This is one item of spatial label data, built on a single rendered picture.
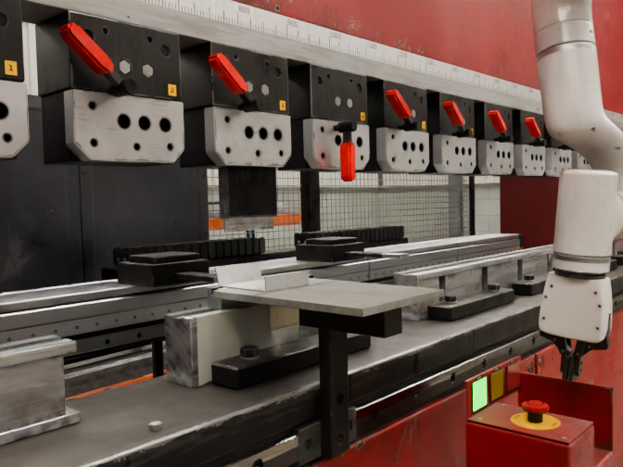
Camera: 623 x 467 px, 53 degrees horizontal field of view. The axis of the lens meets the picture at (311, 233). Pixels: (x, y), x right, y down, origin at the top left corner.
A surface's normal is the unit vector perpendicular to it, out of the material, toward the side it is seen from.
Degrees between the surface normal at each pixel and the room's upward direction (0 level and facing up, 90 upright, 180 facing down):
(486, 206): 90
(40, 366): 90
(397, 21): 90
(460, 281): 90
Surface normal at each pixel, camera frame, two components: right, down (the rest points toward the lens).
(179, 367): -0.66, 0.06
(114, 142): 0.75, 0.02
